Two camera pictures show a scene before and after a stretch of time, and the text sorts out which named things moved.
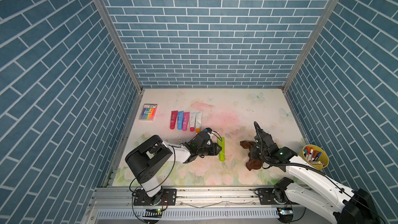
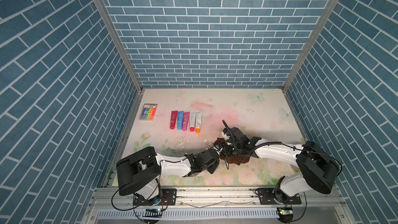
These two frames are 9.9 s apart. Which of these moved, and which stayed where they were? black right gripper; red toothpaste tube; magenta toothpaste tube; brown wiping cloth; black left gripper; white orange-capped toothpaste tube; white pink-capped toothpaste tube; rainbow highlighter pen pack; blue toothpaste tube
Moved: black right gripper; brown wiping cloth; black left gripper
Stayed: white pink-capped toothpaste tube; white orange-capped toothpaste tube; blue toothpaste tube; red toothpaste tube; magenta toothpaste tube; rainbow highlighter pen pack
